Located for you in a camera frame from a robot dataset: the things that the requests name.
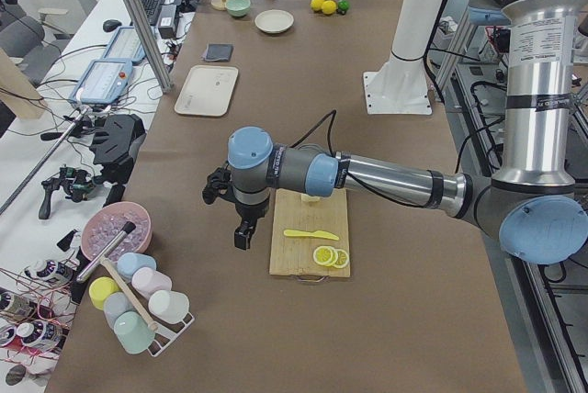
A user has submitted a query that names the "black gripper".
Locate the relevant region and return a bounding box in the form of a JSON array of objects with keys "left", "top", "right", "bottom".
[{"left": 232, "top": 190, "right": 269, "bottom": 250}]

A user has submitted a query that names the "cream round plate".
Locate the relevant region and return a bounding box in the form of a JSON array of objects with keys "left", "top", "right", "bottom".
[{"left": 254, "top": 9, "right": 294, "bottom": 35}]

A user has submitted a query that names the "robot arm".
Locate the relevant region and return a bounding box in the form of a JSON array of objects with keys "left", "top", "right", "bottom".
[{"left": 225, "top": 0, "right": 587, "bottom": 264}]

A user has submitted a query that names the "white steamed bun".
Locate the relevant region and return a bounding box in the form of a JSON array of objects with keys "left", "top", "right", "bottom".
[{"left": 300, "top": 194, "right": 321, "bottom": 205}]

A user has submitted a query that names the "cream rabbit tray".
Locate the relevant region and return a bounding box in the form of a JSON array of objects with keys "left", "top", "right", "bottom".
[{"left": 174, "top": 65, "right": 239, "bottom": 118}]

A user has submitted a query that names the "bamboo cutting board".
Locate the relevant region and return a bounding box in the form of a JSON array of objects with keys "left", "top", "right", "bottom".
[{"left": 267, "top": 188, "right": 351, "bottom": 279}]

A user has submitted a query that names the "yellow plastic knife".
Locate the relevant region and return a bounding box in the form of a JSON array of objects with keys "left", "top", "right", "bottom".
[{"left": 283, "top": 229, "right": 340, "bottom": 241}]

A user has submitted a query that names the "lemon slice front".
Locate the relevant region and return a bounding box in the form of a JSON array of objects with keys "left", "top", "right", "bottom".
[{"left": 312, "top": 245, "right": 338, "bottom": 267}]

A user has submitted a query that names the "lemon slice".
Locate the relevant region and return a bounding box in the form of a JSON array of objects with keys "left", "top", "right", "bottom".
[
  {"left": 332, "top": 249, "right": 350, "bottom": 269},
  {"left": 312, "top": 245, "right": 338, "bottom": 267}
]

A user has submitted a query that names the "white cup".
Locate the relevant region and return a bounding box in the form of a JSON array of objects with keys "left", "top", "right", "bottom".
[{"left": 148, "top": 290, "right": 190, "bottom": 324}]

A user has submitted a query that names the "lemon slice back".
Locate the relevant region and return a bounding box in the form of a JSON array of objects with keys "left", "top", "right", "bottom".
[{"left": 332, "top": 249, "right": 350, "bottom": 269}]

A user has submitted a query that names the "pink cup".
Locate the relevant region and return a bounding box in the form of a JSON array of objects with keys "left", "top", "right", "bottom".
[{"left": 131, "top": 267, "right": 173, "bottom": 299}]

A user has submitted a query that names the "metal black-tipped pestle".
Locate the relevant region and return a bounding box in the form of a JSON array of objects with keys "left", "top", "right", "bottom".
[{"left": 75, "top": 221, "right": 136, "bottom": 284}]

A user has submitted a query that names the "blue cup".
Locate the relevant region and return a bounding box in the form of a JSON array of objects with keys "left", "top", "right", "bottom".
[{"left": 117, "top": 253, "right": 157, "bottom": 281}]

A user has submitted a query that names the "white cup rack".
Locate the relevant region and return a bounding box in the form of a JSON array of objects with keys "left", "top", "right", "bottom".
[{"left": 99, "top": 258, "right": 196, "bottom": 358}]

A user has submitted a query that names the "pink bowl of ice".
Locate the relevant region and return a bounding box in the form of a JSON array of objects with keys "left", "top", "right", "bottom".
[{"left": 81, "top": 201, "right": 153, "bottom": 262}]

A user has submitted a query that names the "grey cup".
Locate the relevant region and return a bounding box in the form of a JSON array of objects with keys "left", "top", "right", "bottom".
[{"left": 103, "top": 292, "right": 134, "bottom": 329}]

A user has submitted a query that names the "mint green cup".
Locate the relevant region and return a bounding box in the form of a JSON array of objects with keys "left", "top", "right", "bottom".
[{"left": 113, "top": 311, "right": 155, "bottom": 354}]

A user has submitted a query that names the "yellow cup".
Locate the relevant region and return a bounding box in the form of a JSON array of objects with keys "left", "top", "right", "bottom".
[{"left": 88, "top": 276, "right": 120, "bottom": 310}]

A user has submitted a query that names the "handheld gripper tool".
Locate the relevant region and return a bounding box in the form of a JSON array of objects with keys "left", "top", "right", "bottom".
[{"left": 38, "top": 166, "right": 99, "bottom": 219}]

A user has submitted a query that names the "grey folded cloth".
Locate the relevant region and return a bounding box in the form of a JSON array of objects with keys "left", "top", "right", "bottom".
[{"left": 202, "top": 43, "right": 233, "bottom": 62}]

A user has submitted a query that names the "teach pendant near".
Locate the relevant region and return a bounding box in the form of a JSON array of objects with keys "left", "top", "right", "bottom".
[{"left": 68, "top": 59, "right": 133, "bottom": 106}]

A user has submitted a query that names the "teach pendant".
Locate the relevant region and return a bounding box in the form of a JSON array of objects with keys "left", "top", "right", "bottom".
[
  {"left": 68, "top": 59, "right": 133, "bottom": 106},
  {"left": 102, "top": 26, "right": 146, "bottom": 65}
]

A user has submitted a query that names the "white central mounting column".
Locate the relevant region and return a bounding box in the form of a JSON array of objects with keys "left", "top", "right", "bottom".
[{"left": 364, "top": 0, "right": 443, "bottom": 115}]

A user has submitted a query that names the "teach pendant far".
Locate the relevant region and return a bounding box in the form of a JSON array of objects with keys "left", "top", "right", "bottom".
[{"left": 102, "top": 26, "right": 146, "bottom": 65}]

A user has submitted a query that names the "mint green bowl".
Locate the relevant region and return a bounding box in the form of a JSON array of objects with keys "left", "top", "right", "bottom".
[{"left": 225, "top": 0, "right": 251, "bottom": 18}]

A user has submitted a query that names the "yellow lemon far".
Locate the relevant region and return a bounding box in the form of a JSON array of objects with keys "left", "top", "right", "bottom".
[{"left": 311, "top": 0, "right": 325, "bottom": 12}]

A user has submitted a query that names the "yellow lemon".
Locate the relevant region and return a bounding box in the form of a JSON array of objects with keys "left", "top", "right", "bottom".
[
  {"left": 311, "top": 0, "right": 325, "bottom": 12},
  {"left": 321, "top": 0, "right": 338, "bottom": 16}
]

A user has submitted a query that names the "yellow lemon near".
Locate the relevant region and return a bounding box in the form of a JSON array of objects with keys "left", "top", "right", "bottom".
[{"left": 321, "top": 0, "right": 338, "bottom": 16}]

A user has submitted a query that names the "black computer mouse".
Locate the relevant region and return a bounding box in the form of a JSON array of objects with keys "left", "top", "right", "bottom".
[{"left": 102, "top": 19, "right": 122, "bottom": 33}]

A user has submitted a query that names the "green lime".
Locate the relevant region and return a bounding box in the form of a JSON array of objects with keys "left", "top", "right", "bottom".
[{"left": 337, "top": 0, "right": 350, "bottom": 15}]

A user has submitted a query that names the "black keyboard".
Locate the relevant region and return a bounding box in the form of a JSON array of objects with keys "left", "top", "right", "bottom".
[{"left": 141, "top": 0, "right": 165, "bottom": 26}]

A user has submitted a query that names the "grey office chair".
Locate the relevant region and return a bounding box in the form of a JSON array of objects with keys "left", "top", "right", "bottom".
[{"left": 1, "top": 4, "right": 70, "bottom": 86}]

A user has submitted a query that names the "black tripod mount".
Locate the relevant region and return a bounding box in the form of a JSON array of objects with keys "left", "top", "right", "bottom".
[{"left": 89, "top": 114, "right": 146, "bottom": 207}]

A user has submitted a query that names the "aluminium frame post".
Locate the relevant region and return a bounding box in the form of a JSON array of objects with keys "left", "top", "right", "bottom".
[{"left": 123, "top": 0, "right": 173, "bottom": 94}]

